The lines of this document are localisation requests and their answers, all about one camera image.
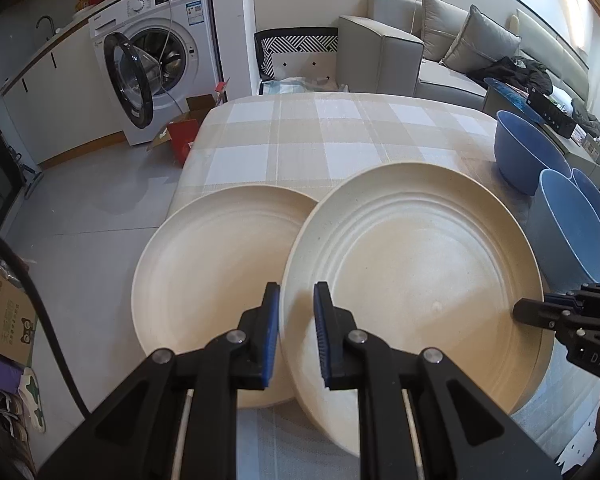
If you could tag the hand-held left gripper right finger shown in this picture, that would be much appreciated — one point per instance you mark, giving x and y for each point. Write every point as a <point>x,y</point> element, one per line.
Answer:
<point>322,335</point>

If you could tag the white counter cabinet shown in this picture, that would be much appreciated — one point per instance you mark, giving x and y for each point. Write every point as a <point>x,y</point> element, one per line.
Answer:
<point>45,95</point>

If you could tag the printed cardboard box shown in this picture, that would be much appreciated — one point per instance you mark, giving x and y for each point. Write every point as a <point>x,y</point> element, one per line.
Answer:
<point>5,310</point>

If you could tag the red box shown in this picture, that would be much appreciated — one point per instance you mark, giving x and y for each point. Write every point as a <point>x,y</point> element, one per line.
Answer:
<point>182,140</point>

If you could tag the black jacket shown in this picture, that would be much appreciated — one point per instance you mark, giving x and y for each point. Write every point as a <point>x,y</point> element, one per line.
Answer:
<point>517,72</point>

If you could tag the white green slipper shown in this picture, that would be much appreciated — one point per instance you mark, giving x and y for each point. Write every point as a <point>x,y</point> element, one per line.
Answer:
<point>34,400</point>

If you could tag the black rectangular box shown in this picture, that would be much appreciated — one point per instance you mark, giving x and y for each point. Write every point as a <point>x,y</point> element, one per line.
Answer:
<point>550,112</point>

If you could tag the cream ridged plate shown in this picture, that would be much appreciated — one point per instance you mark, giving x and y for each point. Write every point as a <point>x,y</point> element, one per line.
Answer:
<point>420,280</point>
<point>200,270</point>

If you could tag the open cardboard box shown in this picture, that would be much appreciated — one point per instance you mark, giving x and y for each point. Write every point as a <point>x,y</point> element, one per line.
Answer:
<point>200,107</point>

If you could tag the chrome faucet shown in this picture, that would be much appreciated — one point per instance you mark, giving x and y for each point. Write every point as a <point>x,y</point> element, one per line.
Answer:
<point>47,22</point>

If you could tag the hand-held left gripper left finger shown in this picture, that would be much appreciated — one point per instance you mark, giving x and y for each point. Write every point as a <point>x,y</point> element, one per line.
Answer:
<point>271,332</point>

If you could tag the pale checked cloth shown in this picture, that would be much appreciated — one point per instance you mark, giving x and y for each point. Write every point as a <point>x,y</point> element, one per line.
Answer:
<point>295,85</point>

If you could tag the beige checked tablecloth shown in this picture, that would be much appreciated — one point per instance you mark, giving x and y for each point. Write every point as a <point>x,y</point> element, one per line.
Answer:
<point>300,155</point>

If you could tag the grey cushion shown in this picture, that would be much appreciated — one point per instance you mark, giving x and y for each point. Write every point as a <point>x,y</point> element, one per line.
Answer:
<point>440,25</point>
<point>482,42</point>

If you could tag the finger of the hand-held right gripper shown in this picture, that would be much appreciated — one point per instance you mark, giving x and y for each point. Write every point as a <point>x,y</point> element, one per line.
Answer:
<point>535,312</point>
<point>562,300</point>

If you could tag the white washing machine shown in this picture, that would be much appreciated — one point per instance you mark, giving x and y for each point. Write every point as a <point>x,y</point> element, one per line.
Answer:
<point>180,15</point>

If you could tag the small red carton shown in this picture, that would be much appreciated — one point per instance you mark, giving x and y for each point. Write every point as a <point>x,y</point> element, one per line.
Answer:
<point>222,91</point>

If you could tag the blue bowl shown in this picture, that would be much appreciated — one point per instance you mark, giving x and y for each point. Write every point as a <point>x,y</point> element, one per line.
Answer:
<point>527,155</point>
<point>597,200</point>
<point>570,230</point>

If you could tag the white dotted mat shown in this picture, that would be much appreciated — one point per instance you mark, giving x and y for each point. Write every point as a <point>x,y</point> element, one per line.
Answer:
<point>580,445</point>

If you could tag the grey sofa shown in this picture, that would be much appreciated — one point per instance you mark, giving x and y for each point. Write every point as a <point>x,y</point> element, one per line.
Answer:
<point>380,55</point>

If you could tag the washing machine round door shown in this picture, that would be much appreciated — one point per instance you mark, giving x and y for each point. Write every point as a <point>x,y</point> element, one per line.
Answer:
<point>127,77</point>

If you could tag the grey side cabinet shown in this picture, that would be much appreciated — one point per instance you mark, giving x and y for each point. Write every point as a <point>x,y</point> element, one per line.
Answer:
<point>582,152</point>

